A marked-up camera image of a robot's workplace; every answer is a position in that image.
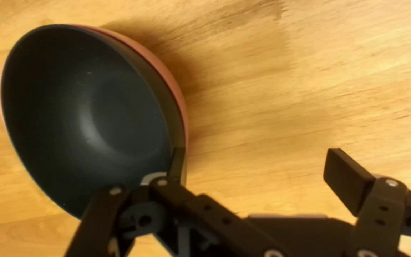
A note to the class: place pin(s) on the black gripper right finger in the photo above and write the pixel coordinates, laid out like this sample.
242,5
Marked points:
380,204

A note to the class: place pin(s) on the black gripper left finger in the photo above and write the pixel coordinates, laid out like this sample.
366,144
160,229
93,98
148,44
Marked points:
198,225

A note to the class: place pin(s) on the black bowl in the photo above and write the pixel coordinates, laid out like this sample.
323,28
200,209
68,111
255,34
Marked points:
89,118

